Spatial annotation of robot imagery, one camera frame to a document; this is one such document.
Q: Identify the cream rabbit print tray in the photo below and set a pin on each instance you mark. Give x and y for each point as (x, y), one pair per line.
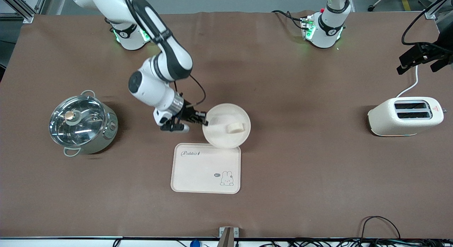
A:
(201, 169)

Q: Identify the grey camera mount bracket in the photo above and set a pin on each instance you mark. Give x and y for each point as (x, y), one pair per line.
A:
(228, 234)

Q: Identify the silver corner bracket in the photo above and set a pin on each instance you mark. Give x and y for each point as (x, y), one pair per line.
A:
(430, 15)

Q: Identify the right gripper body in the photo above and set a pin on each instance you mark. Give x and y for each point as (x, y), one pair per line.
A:
(188, 113)

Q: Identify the blue round cap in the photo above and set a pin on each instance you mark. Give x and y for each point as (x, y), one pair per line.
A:
(195, 244)

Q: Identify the office chair base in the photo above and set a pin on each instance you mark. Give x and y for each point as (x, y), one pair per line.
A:
(371, 7)

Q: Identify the small white bun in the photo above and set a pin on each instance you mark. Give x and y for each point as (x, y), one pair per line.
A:
(235, 127)

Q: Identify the cream two-slot toaster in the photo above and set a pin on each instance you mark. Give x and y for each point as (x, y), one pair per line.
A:
(396, 125)

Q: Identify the pale green cooking pot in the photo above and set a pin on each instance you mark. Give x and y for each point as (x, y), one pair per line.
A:
(106, 137)

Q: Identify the round cream plate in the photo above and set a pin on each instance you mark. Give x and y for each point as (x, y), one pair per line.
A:
(219, 133)

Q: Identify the aluminium frame profile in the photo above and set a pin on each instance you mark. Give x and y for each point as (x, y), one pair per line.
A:
(28, 17)

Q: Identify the glass pot lid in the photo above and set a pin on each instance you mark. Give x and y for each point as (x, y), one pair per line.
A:
(81, 130)

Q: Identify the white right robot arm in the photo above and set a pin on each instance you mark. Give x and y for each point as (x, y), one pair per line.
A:
(170, 56)

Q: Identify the brown table cover mat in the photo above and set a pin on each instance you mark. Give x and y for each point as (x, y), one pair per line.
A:
(300, 98)

